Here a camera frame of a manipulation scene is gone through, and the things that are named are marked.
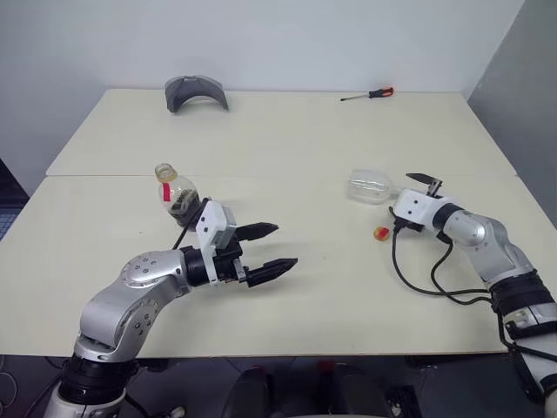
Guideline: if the white floor cable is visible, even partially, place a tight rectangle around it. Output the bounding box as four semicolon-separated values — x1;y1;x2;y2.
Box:
0;355;19;395

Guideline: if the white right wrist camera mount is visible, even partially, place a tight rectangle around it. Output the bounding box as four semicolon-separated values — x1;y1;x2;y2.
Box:
393;187;446;231

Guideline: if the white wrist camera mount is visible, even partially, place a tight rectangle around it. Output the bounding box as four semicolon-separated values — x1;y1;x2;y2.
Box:
393;187;446;231
194;199;239;287

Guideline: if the clear bottle with red label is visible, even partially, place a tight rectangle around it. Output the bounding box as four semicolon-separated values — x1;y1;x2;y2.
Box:
153;162;207;229

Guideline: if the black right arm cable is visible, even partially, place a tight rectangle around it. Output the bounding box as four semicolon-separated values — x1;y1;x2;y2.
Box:
389;217;497;307

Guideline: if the dark rounded shape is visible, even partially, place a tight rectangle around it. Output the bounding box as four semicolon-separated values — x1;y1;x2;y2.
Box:
232;366;280;418

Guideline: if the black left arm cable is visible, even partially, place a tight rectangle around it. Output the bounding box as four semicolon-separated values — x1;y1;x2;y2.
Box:
171;208;205;252

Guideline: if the orange black screwdriver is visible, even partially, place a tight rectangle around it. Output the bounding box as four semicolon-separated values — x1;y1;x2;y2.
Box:
339;85;395;105

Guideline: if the clear plastic bottle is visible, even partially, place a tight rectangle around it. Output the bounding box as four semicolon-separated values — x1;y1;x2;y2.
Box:
345;168;408;206

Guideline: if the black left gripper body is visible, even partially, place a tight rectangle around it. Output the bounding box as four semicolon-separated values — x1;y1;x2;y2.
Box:
211;241;252;287

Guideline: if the grey partition panel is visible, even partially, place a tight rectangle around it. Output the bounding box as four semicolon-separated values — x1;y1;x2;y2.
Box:
466;0;557;282

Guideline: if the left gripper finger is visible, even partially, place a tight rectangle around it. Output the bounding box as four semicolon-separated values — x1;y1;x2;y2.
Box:
233;221;280;244
246;257;300;290

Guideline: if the grey curved plastic part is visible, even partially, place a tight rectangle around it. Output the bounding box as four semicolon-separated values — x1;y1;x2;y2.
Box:
164;75;231;116

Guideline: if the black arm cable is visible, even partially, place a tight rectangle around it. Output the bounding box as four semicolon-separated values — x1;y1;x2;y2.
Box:
171;208;205;252
389;217;497;307

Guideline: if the dark blue mesh panel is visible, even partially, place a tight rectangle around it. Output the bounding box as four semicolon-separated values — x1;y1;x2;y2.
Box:
0;156;32;243

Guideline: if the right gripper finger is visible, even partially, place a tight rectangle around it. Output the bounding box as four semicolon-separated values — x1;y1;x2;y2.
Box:
406;172;442;186

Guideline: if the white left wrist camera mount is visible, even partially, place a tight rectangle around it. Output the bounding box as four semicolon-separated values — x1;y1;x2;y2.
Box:
194;199;239;287

